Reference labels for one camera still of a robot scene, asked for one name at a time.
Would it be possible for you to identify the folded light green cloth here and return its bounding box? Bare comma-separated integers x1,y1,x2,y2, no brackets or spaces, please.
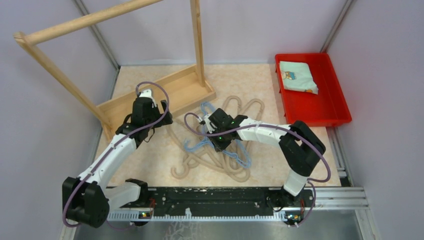
278,61,319,95

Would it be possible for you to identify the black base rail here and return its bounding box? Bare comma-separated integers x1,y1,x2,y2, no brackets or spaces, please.
119,187,314,217

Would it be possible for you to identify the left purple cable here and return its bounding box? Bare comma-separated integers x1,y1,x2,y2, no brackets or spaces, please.
62,81,170,231

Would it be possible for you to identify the red plastic bin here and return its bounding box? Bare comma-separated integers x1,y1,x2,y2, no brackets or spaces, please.
274,53,352,127

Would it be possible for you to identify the wooden clothes rack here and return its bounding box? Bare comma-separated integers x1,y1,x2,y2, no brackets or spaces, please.
13,0,216,141

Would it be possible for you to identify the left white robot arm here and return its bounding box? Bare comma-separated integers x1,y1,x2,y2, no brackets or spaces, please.
62,89,173,228

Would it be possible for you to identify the purple cable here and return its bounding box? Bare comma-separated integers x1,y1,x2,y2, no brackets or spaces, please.
183,112,332,228
62,81,170,231

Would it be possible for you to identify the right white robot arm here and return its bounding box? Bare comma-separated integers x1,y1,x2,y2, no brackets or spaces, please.
199,108,326,208

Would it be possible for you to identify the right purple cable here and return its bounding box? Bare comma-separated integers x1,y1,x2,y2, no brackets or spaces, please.
183,112,332,228

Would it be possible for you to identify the white cable duct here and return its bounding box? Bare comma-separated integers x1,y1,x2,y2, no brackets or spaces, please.
107,210,300,223

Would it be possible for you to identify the blue wire hanger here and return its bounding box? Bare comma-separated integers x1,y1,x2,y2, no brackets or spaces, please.
183,137,214,153
217,140,252,169
199,101,216,125

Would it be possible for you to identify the beige plastic hanger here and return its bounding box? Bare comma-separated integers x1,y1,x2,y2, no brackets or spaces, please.
212,145,251,183
170,122,233,180
221,95,265,121

